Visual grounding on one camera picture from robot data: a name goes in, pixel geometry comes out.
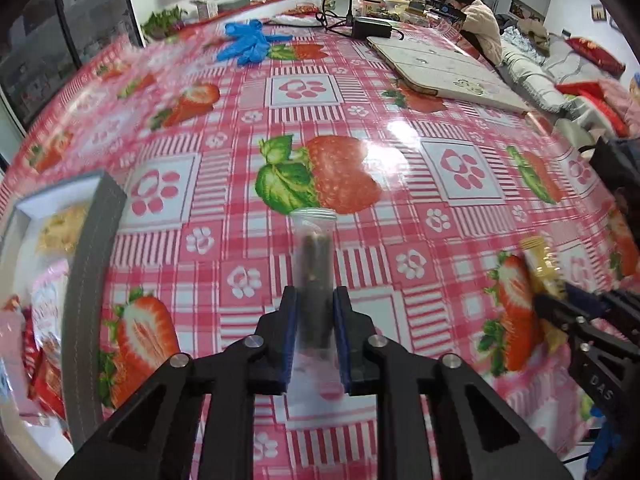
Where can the person's right hand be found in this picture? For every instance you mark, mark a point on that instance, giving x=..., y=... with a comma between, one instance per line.
x=607, y=435

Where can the small framed wall picture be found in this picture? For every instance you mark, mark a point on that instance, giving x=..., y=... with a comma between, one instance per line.
x=598, y=12

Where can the small red snack packet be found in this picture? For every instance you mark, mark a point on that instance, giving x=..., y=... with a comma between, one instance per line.
x=29, y=355

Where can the red cushion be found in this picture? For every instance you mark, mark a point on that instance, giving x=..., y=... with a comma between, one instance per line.
x=597, y=54

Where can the pink blanket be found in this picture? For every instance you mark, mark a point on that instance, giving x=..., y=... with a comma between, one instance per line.
x=620, y=100

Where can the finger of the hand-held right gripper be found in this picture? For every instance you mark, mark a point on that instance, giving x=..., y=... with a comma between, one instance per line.
x=560, y=315
x=590, y=301

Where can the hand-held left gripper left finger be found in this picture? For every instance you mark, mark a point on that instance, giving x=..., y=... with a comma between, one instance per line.
x=290, y=340

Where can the dark clothing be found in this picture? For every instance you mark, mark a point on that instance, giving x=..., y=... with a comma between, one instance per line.
x=617, y=170

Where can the green potted plant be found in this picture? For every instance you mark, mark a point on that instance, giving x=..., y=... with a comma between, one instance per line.
x=162, y=22

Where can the strawberry print tablecloth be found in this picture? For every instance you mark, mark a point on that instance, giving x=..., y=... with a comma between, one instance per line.
x=400, y=240

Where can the clear plastic tube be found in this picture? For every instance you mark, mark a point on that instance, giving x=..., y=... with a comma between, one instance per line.
x=312, y=270

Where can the grey sofa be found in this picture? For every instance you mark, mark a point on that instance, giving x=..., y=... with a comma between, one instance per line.
x=535, y=75

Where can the large red snack packet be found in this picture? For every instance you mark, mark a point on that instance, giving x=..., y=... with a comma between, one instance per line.
x=47, y=385

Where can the pile of jars and boxes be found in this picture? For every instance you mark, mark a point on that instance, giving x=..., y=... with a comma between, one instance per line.
x=405, y=5

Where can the open cardboard box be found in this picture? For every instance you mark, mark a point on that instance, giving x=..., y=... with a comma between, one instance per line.
x=205, y=10

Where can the glass door cabinet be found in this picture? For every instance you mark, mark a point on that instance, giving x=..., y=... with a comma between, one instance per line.
x=55, y=40

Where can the blue rubber gloves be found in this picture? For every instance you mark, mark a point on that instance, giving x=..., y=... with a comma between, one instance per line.
x=247, y=42

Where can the pale yellow snack packet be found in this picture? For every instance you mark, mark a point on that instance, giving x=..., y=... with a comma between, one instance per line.
x=62, y=230

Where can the white folded board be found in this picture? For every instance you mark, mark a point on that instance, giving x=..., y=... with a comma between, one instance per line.
x=445, y=72

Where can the flat grey box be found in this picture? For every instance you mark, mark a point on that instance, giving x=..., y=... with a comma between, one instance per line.
x=234, y=6

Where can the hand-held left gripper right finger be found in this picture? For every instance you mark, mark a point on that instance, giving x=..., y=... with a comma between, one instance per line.
x=342, y=345

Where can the red cloth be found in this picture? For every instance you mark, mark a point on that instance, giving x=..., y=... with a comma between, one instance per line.
x=580, y=94

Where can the cream cooking pot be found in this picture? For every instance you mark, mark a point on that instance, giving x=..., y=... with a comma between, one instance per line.
x=376, y=8

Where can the pink snack packet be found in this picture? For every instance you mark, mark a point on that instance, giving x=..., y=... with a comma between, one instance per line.
x=50, y=300

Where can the brown clothing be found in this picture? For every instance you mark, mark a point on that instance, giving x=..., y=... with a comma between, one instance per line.
x=534, y=34

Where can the grey cardboard box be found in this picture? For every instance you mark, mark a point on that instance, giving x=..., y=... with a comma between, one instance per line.
x=90, y=310

